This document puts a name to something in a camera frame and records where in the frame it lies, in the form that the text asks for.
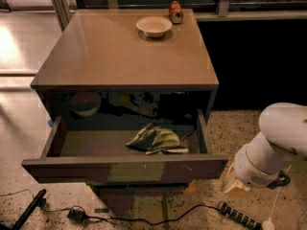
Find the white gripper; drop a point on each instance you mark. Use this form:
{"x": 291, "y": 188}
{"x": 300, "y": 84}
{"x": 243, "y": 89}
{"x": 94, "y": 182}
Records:
{"x": 252, "y": 169}

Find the grey top drawer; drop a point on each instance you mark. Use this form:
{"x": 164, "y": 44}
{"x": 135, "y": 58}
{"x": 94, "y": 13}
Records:
{"x": 94, "y": 150}

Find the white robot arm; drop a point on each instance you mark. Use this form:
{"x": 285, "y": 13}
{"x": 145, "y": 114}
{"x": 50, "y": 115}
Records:
{"x": 285, "y": 125}

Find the grey drawer cabinet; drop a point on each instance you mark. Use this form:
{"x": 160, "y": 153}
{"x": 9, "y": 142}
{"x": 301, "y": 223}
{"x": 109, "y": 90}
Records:
{"x": 102, "y": 64}

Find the black power strip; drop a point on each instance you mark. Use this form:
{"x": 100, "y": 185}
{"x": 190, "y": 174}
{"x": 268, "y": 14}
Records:
{"x": 238, "y": 216}

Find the white plug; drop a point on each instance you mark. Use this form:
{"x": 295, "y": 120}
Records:
{"x": 268, "y": 225}

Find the green chip bag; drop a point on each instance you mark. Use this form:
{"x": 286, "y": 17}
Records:
{"x": 153, "y": 139}

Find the black power adapter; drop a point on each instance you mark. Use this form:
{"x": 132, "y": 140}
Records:
{"x": 77, "y": 215}

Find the white bowl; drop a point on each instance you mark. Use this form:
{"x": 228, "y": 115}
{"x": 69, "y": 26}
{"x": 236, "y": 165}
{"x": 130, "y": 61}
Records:
{"x": 154, "y": 26}

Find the orange soda can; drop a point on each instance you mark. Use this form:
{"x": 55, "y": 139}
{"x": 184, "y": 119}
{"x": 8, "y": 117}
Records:
{"x": 175, "y": 12}

